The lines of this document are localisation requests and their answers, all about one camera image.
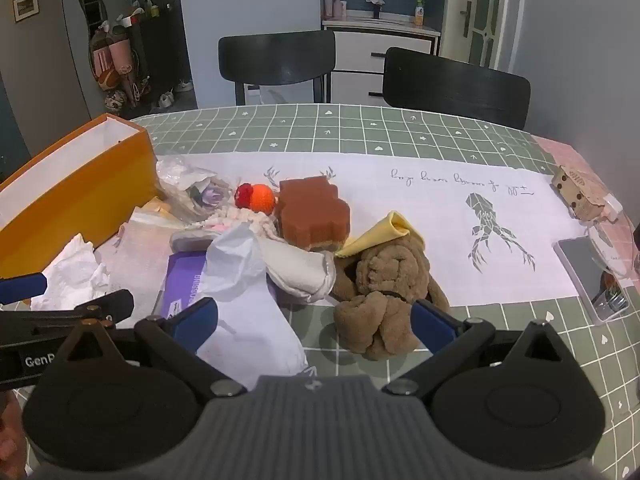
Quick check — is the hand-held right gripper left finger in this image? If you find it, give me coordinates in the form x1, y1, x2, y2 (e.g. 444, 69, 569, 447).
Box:
52, 297, 248, 400

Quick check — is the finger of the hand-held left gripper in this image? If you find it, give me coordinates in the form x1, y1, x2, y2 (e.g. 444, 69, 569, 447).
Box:
70, 289, 136, 331
0, 272, 48, 306

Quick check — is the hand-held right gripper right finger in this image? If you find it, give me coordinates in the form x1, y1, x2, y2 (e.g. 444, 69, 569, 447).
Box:
382, 299, 591, 396

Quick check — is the white tissue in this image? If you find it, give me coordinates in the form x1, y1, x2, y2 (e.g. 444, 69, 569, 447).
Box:
30, 234, 111, 311

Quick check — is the brown plush toy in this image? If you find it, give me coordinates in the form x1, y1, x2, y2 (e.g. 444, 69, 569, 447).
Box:
332, 237, 451, 361

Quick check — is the yellow cloth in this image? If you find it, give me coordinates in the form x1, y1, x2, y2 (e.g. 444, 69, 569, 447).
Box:
336, 211, 426, 258

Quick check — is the pink and white crochet piece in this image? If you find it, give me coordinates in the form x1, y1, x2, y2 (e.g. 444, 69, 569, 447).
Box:
200, 205, 281, 246

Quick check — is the white cloth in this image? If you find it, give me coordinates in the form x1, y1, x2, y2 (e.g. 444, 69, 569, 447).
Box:
260, 240, 337, 303

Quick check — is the orange cardboard box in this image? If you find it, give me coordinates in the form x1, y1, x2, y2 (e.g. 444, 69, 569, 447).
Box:
0, 114, 158, 281

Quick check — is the clear bag with purple flower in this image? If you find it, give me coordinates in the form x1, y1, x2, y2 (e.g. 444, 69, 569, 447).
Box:
155, 155, 236, 223

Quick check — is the orange and red crochet ball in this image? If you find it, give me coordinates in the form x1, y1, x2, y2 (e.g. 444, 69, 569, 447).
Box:
234, 183, 277, 213

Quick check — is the brown sponge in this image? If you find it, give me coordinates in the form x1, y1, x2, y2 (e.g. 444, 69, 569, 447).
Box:
275, 176, 351, 252

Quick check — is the person's left hand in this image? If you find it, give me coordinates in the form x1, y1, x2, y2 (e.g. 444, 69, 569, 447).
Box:
0, 392, 28, 480

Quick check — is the purple package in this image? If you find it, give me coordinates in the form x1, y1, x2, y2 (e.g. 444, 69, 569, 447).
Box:
152, 252, 216, 318

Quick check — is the white paper sheet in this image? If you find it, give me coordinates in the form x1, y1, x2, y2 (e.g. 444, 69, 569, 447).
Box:
197, 222, 308, 376

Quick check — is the yellow label packet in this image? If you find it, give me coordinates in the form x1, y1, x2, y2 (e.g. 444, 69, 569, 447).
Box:
142, 197, 173, 221

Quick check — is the white printed table runner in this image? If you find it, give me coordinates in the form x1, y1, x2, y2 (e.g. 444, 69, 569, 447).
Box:
95, 152, 586, 376

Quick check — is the clear plastic wrapper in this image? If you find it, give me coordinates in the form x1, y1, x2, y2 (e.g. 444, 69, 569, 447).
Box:
585, 195, 640, 281

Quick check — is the pink cloth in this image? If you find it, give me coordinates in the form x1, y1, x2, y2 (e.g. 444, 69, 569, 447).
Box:
532, 135, 640, 281

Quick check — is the black chair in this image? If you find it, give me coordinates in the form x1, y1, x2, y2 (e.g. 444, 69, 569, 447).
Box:
382, 47, 531, 131
218, 30, 337, 107

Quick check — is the black hallway cabinet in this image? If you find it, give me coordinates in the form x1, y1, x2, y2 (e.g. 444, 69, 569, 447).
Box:
122, 10, 193, 106

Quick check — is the small framed picture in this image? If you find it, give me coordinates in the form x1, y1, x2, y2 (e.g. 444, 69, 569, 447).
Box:
12, 0, 40, 23

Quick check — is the white drawer cabinet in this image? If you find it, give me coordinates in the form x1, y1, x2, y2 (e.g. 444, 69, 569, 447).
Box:
322, 12, 442, 107

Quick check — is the white glass panel door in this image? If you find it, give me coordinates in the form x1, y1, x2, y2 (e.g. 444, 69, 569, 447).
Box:
440, 0, 526, 73

